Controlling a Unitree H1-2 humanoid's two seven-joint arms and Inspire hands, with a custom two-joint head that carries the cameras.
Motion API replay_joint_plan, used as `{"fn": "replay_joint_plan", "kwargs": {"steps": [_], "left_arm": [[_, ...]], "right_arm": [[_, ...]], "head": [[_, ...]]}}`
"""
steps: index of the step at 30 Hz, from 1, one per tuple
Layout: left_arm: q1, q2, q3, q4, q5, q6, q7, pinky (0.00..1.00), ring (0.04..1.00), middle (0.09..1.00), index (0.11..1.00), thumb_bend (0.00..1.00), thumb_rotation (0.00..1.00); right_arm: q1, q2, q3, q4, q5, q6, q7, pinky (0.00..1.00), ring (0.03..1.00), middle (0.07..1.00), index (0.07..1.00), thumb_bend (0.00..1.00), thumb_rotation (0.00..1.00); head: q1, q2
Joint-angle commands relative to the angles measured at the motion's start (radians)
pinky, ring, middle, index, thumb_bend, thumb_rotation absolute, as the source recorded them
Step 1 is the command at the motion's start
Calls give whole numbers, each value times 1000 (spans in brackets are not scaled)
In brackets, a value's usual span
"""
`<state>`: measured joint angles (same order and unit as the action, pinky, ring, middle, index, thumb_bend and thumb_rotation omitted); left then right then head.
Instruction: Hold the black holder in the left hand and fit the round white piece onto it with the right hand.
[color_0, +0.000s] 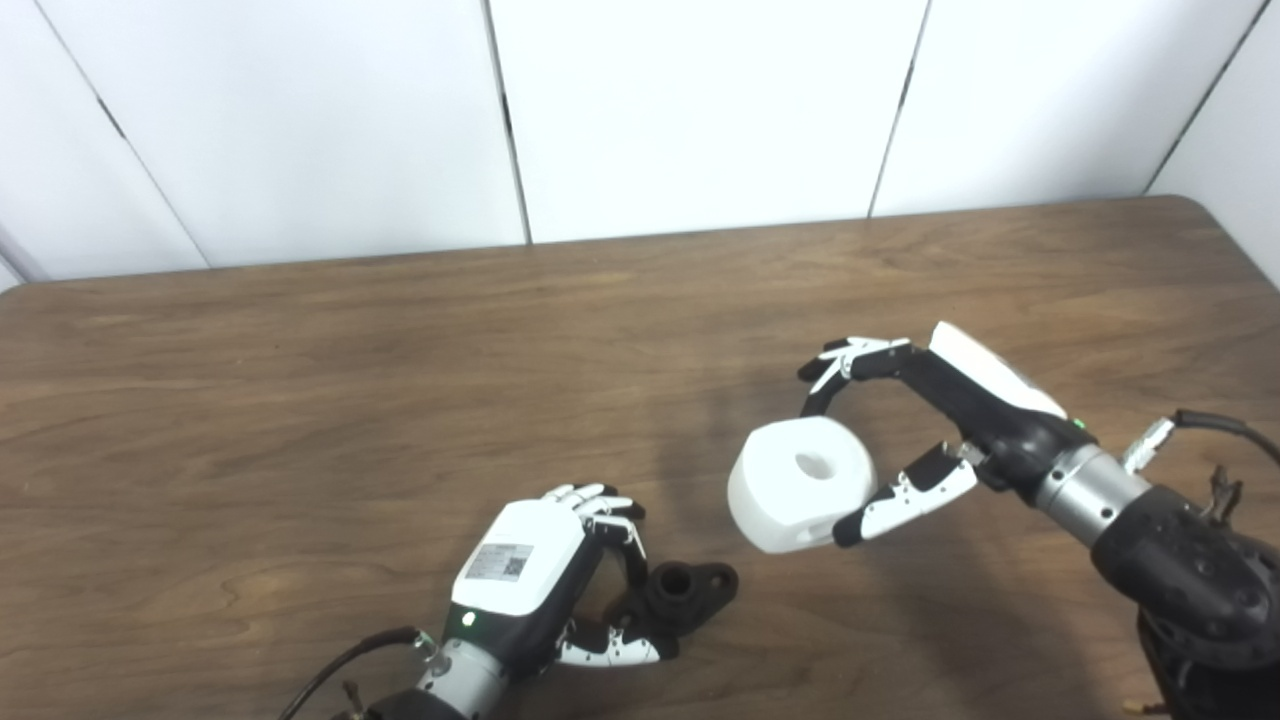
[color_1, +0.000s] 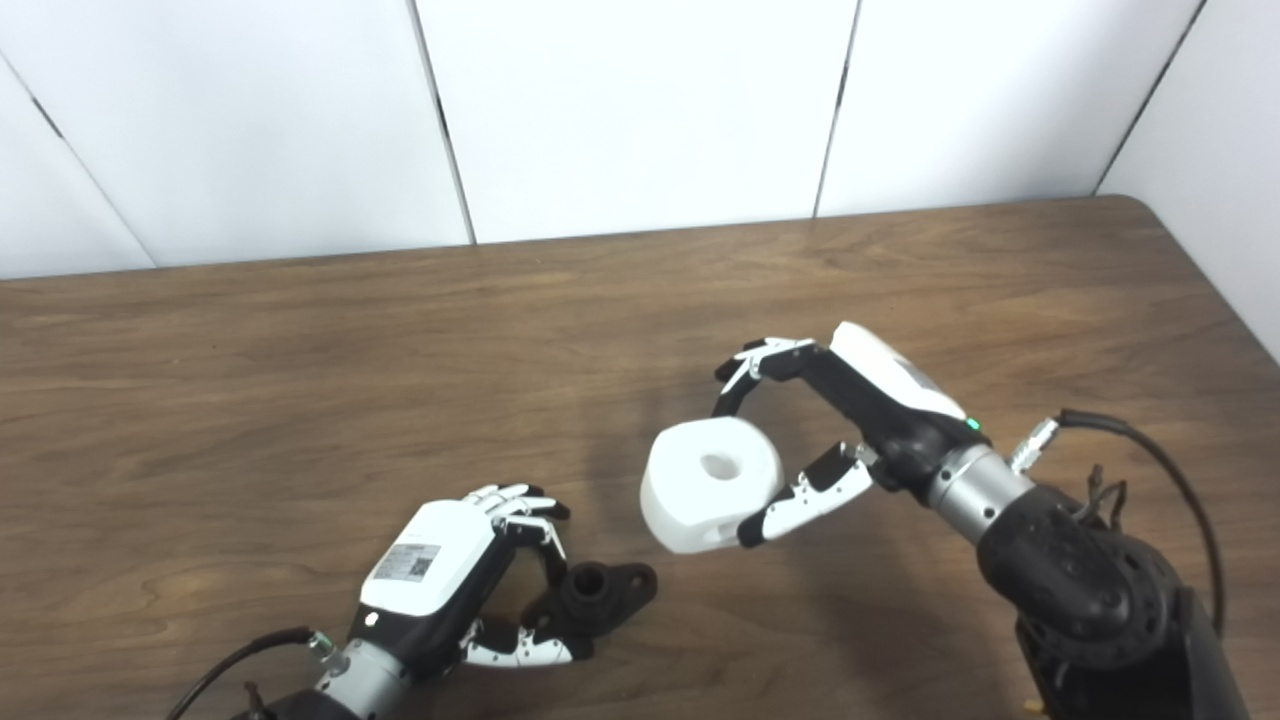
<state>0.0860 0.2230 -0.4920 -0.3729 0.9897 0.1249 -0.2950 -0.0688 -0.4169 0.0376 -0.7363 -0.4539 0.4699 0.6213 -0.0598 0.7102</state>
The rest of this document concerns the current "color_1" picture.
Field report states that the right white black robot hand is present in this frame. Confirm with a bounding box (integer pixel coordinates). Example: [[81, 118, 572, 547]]
[[713, 321, 991, 549]]

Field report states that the black flanged holder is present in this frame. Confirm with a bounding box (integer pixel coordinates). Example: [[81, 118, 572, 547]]
[[520, 561, 659, 641]]

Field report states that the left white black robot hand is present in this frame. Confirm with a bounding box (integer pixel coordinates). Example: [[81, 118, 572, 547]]
[[345, 484, 596, 681]]

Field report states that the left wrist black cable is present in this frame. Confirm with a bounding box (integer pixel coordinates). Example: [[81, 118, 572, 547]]
[[165, 626, 331, 720]]

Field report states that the round white piece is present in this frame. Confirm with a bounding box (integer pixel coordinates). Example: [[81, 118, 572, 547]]
[[640, 417, 785, 556]]

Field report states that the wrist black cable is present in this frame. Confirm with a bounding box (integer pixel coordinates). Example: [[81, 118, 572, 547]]
[[1010, 408, 1226, 641], [165, 626, 331, 720]]

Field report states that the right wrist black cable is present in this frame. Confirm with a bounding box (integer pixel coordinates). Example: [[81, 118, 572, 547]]
[[1010, 408, 1226, 641]]

